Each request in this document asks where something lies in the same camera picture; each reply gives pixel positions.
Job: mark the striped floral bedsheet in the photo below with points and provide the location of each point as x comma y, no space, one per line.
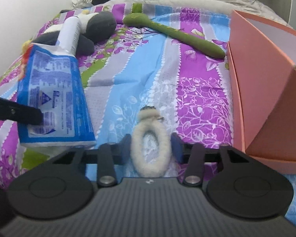
199,98

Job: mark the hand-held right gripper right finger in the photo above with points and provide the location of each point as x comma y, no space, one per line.
176,149

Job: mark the grey and white plush toy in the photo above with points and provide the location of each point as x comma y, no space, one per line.
101,27

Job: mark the green plush massage stick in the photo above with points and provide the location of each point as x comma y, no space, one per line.
182,35

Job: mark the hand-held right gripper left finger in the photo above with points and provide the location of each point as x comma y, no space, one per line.
125,150

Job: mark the white crumpled cloth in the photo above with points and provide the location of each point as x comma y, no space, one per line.
79,2

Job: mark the blue tissue pack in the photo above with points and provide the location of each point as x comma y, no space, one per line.
54,91

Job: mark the white spray can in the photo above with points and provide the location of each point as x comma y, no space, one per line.
69,34

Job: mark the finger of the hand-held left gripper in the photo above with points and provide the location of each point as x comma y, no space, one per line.
19,113

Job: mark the orange cardboard box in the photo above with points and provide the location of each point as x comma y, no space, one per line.
261,79

